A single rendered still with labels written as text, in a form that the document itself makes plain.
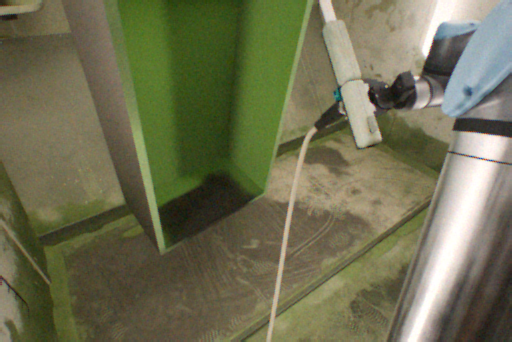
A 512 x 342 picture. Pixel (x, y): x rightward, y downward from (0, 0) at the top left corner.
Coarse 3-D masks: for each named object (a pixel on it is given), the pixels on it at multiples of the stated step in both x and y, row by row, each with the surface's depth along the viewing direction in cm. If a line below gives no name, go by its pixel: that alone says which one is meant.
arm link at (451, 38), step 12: (444, 24) 69; (456, 24) 67; (468, 24) 66; (444, 36) 70; (456, 36) 68; (468, 36) 68; (432, 48) 73; (444, 48) 71; (456, 48) 69; (432, 60) 74; (444, 60) 72; (456, 60) 71; (432, 72) 75; (444, 72) 73
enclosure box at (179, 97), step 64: (64, 0) 72; (128, 0) 85; (192, 0) 97; (256, 0) 102; (128, 64) 61; (192, 64) 113; (256, 64) 116; (128, 128) 74; (192, 128) 135; (256, 128) 134; (128, 192) 117; (192, 192) 145; (256, 192) 150
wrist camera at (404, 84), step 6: (408, 72) 64; (396, 78) 67; (402, 78) 64; (408, 78) 64; (396, 84) 69; (402, 84) 64; (408, 84) 64; (414, 84) 64; (396, 90) 70; (402, 90) 65; (408, 90) 64; (396, 96) 71; (402, 96) 68; (396, 102) 73
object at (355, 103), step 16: (320, 0) 69; (320, 32) 70; (336, 32) 66; (336, 48) 65; (352, 48) 66; (336, 64) 66; (352, 64) 65; (336, 80) 68; (352, 80) 65; (352, 96) 64; (336, 112) 72; (352, 112) 64; (368, 112) 64; (320, 128) 82; (352, 128) 66; (368, 128) 63; (368, 144) 63
